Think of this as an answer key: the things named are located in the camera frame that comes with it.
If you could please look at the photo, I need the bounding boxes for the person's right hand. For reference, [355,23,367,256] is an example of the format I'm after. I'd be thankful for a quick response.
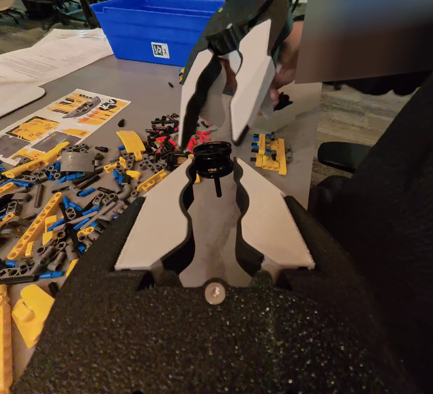
[271,22,303,103]

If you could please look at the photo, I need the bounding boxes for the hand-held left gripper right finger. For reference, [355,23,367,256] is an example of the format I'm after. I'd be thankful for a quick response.
[233,158,316,279]

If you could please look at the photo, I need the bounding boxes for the pile of toy building pieces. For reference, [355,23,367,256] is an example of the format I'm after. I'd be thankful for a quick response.
[0,113,217,394]

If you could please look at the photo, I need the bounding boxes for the black chair armrest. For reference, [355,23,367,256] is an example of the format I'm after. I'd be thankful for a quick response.
[317,142,373,174]

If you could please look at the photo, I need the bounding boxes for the blue plastic bin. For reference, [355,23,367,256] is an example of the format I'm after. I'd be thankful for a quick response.
[90,0,225,67]

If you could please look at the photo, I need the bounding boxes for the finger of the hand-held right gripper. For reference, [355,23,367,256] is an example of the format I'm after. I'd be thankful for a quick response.
[177,49,222,149]
[230,18,276,146]

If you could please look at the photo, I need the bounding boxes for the yellow grey sticker sheet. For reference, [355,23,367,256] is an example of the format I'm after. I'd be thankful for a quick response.
[0,89,132,168]

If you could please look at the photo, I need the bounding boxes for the black toy wheel rim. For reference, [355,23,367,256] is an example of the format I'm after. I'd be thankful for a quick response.
[193,142,235,178]

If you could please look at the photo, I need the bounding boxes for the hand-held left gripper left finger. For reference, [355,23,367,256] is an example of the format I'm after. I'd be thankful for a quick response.
[114,158,196,278]

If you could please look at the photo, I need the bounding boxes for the white booklet stand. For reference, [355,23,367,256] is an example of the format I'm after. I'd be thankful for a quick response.
[0,83,46,118]

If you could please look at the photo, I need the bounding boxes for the white paper sheets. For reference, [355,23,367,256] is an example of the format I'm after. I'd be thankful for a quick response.
[0,28,114,87]

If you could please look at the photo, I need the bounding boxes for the yellow assembled toy block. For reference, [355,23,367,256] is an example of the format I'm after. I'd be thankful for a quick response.
[250,133,293,176]

